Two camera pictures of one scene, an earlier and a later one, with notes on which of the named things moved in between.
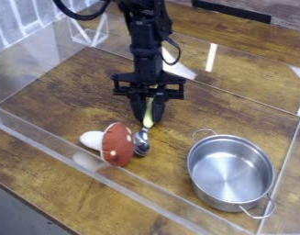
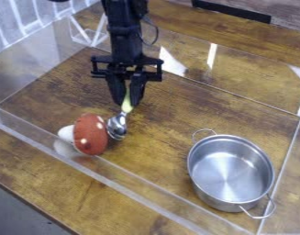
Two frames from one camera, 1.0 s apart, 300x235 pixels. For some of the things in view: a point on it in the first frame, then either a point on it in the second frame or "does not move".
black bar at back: x=265 y=18 does not move
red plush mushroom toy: x=114 y=141 → x=86 y=136
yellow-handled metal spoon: x=142 y=139 → x=117 y=125
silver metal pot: x=232 y=173 does not move
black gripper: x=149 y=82 → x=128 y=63
